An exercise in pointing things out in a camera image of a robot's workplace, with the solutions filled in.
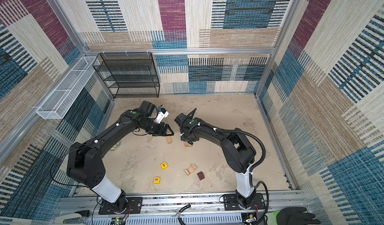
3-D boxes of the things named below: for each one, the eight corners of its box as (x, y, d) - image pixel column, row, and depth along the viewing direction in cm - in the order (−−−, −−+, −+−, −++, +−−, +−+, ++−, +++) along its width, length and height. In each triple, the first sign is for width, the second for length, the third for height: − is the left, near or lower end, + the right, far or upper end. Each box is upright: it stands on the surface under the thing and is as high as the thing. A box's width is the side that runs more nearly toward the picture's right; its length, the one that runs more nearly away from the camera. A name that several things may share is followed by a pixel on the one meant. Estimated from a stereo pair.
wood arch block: (187, 176, 83) (187, 175, 82) (184, 171, 85) (184, 170, 83) (196, 169, 86) (196, 167, 84) (193, 164, 87) (193, 163, 86)
